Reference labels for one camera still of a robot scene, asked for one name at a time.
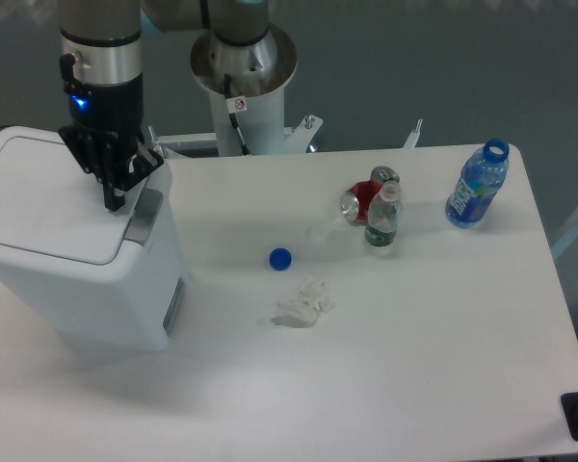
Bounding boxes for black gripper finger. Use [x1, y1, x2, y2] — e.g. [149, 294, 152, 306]
[58, 125, 120, 210]
[115, 139, 164, 211]

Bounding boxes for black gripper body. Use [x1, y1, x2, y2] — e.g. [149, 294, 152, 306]
[60, 74, 144, 149]

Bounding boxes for white trash can lid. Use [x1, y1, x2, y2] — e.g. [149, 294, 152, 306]
[0, 135, 164, 267]

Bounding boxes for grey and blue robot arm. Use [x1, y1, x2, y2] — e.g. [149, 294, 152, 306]
[58, 1, 269, 212]

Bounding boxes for white trash can body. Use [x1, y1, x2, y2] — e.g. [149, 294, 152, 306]
[0, 125, 190, 351]

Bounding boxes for blue bottle cap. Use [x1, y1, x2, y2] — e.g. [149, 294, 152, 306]
[268, 247, 293, 271]

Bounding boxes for crushed red soda can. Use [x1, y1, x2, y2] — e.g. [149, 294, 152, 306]
[340, 166, 400, 225]

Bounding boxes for crumpled white tissue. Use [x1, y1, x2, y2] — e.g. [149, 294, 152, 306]
[271, 276, 333, 328]

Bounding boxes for small clear green-label bottle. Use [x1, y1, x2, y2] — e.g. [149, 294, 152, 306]
[364, 180, 402, 248]

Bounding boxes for blue drink bottle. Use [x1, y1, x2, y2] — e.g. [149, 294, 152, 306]
[445, 138, 510, 229]

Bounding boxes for black cable on pedestal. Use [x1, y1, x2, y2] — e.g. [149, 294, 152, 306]
[223, 74, 252, 156]

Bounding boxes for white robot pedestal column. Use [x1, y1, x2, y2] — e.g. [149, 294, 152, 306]
[191, 24, 297, 157]

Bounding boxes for white metal base frame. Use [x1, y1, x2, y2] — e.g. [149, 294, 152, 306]
[147, 114, 425, 159]

